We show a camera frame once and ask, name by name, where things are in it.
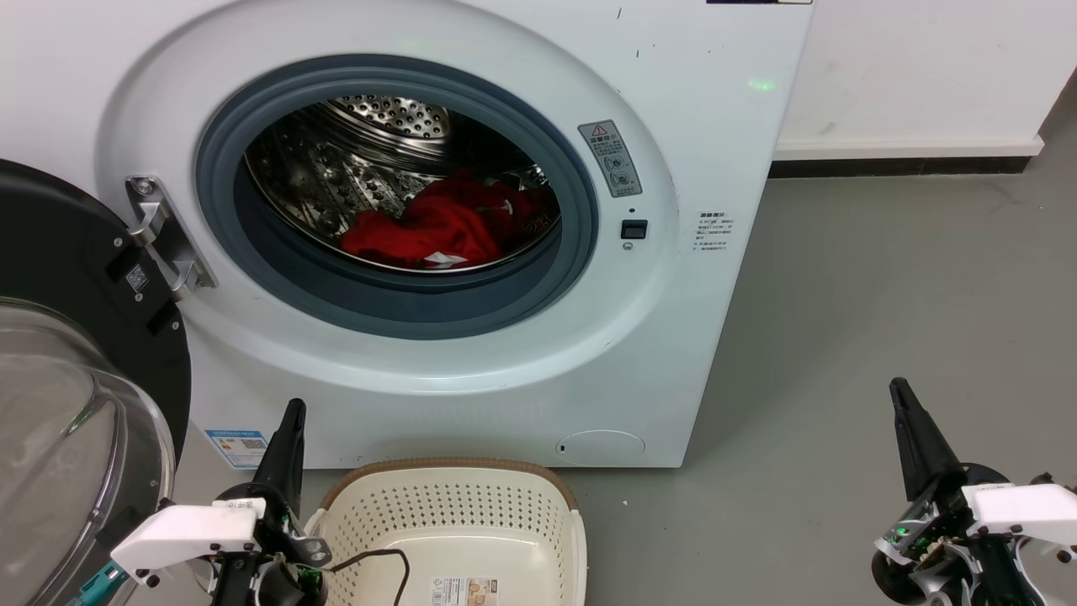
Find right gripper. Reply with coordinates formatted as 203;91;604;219
870;377;1053;606

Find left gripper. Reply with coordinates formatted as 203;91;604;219
205;399;334;606

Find cream perforated laundry basket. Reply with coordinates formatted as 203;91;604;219
304;457;588;606

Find red garment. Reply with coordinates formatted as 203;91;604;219
340;170;562;271

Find stainless steel washing machine drum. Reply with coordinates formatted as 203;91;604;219
244;94;563;274

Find black washer door with glass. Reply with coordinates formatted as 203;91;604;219
0;158;193;606

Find blue and white energy label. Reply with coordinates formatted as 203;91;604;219
204;429;271;470

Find grey rubber door gasket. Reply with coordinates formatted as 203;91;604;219
195;54;600;341

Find metal door hinge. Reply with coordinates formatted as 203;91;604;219
125;175;216;302

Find small white text label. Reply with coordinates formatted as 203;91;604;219
694;210;732;254

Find round white filter cover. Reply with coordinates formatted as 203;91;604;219
555;429;647;467

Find white front-load washing machine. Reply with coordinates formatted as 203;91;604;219
0;0;815;470

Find grey warning sticker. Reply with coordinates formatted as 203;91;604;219
577;120;643;199

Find thin black cable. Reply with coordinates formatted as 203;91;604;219
326;549;411;606

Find black wall baseboard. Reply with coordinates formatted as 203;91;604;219
767;157;1032;179

